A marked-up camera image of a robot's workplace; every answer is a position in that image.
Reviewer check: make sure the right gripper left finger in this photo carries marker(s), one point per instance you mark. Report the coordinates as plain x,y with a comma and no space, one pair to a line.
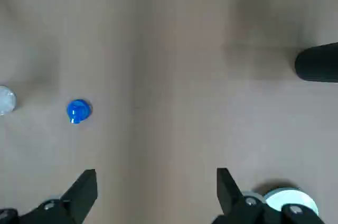
79,195

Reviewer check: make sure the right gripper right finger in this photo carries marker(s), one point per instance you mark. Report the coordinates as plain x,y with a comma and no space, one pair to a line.
229,197

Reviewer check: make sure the transparent plastic bottle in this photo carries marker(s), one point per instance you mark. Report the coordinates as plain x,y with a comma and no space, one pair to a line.
6,100

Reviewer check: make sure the blue bottle cap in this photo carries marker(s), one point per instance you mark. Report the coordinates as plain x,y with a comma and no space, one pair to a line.
78,110

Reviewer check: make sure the large pale green bowl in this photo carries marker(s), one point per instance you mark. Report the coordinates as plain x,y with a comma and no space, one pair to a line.
290,197

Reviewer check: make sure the black cylinder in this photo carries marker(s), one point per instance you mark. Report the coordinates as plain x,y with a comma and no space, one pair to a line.
317,63

